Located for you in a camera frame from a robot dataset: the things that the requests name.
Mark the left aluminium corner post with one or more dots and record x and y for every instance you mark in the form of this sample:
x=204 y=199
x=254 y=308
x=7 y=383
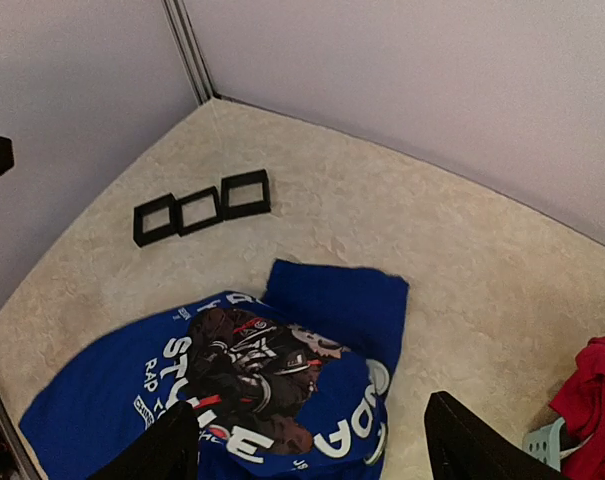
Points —
x=189 y=50

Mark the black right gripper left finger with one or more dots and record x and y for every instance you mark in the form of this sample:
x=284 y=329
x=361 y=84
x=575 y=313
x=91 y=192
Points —
x=167 y=450

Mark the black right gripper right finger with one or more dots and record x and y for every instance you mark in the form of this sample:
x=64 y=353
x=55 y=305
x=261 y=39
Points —
x=462 y=446

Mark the red garment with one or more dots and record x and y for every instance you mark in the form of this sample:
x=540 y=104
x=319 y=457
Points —
x=581 y=403

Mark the blue printed t-shirt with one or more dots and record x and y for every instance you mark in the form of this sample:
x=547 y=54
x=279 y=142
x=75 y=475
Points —
x=290 y=385

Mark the light blue perforated basket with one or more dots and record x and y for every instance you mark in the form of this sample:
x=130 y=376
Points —
x=550 y=444

